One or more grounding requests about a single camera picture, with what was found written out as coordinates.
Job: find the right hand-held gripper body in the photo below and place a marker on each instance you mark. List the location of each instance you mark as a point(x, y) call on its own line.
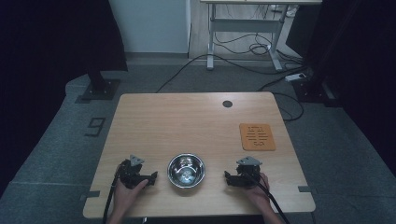
point(247, 172)

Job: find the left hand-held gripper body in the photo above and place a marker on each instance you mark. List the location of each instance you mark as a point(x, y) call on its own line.
point(130, 170)

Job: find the steel bowl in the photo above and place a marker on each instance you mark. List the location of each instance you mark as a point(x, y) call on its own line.
point(186, 170)

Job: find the orange mat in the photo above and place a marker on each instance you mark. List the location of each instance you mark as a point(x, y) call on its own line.
point(257, 137)

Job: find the person's left hand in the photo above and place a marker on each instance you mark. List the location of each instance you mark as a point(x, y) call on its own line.
point(126, 193)

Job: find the person's right hand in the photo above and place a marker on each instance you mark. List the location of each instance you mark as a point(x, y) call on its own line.
point(258, 193)

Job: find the grey tape strip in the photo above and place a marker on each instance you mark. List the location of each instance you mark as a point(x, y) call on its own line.
point(306, 188)
point(89, 195)

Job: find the black stand base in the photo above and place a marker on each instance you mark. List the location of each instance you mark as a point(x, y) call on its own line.
point(313, 90)
point(99, 88)

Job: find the white power strip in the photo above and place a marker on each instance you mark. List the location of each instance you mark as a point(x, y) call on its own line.
point(295, 76)

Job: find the black curtain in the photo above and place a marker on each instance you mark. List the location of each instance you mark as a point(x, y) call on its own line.
point(53, 77)
point(358, 71)

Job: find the white desk frame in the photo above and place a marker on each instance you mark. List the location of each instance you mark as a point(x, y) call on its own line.
point(246, 25)

